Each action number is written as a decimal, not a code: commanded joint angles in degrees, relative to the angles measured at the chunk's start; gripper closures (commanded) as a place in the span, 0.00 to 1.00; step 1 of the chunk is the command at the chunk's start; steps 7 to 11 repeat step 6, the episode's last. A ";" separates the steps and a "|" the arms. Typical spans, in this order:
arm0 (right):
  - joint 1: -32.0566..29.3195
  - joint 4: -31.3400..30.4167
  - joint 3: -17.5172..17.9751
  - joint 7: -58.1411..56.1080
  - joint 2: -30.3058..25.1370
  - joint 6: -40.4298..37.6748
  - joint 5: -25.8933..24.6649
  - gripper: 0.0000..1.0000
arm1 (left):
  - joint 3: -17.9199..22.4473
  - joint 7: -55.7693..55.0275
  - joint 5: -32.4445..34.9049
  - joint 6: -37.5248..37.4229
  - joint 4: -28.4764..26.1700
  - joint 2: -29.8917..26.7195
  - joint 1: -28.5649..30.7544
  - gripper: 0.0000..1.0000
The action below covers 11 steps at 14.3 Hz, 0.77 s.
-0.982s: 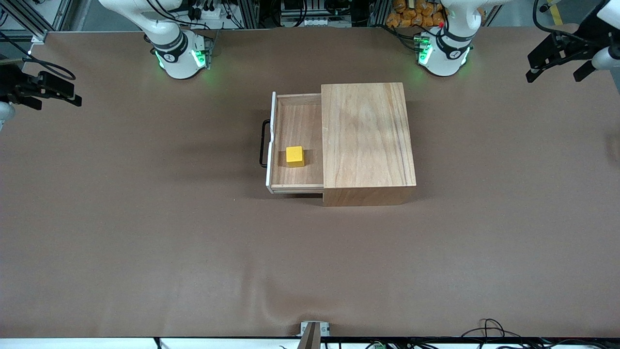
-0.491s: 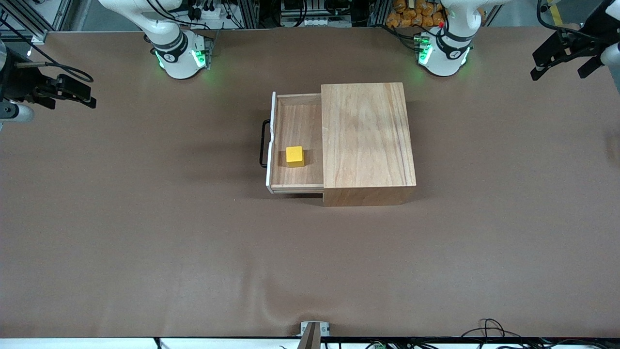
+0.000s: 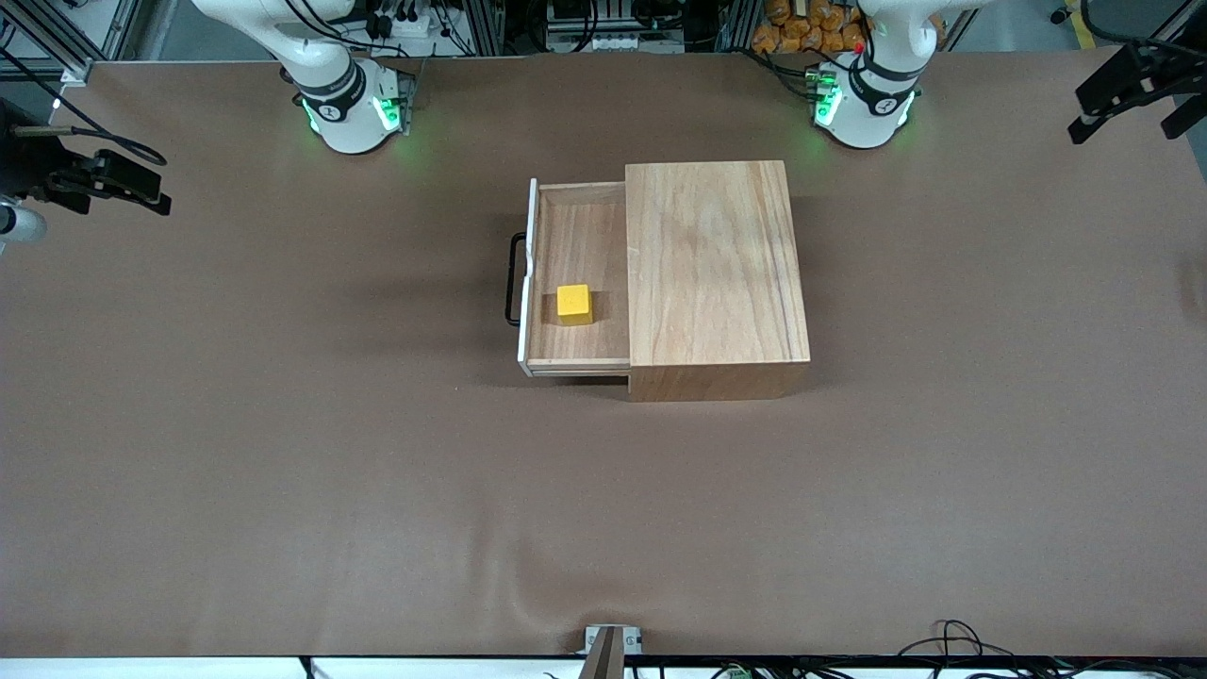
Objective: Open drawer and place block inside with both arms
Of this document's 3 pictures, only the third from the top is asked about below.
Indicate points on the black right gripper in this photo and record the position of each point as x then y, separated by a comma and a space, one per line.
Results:
26, 158

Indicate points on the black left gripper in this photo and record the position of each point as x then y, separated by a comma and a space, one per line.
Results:
1172, 69

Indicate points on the wooden drawer with white front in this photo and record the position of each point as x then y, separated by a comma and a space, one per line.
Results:
580, 245

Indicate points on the yellow block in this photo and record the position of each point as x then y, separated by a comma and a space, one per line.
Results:
574, 304

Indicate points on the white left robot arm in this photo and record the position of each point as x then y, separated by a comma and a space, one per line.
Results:
863, 113

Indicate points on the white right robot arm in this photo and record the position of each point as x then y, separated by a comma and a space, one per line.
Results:
344, 113

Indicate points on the wooden drawer cabinet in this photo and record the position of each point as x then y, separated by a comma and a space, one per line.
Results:
717, 273

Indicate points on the white power strip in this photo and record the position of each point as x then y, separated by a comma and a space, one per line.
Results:
396, 24

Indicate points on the orange snack bag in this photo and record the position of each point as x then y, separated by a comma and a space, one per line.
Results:
801, 33

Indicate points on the brown table mat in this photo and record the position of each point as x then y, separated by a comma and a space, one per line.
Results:
377, 528

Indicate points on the aluminium frame profile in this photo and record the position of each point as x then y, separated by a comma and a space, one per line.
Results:
66, 58

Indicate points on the aluminium frame post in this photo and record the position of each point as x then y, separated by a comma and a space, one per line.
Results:
486, 28
737, 24

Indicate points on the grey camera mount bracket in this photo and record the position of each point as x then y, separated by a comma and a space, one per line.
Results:
603, 655

